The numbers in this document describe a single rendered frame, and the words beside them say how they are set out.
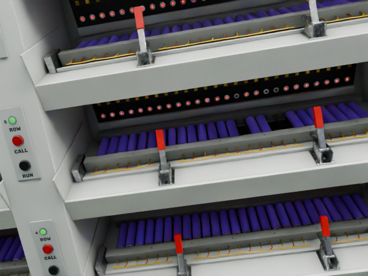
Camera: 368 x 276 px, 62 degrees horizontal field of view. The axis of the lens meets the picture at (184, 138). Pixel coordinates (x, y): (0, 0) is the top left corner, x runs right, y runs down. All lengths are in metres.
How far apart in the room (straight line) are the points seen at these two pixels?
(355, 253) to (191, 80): 0.44
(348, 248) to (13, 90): 0.65
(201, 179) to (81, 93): 0.24
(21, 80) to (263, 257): 0.53
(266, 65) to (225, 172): 0.19
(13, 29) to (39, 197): 0.28
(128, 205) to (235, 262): 0.24
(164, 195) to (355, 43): 0.38
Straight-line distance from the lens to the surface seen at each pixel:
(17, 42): 0.56
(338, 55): 0.54
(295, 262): 0.65
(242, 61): 0.49
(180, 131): 0.62
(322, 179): 0.57
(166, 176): 0.55
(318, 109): 0.56
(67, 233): 0.60
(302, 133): 0.59
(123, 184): 0.56
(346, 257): 0.67
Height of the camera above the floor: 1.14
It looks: 12 degrees down
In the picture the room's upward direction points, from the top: 9 degrees counter-clockwise
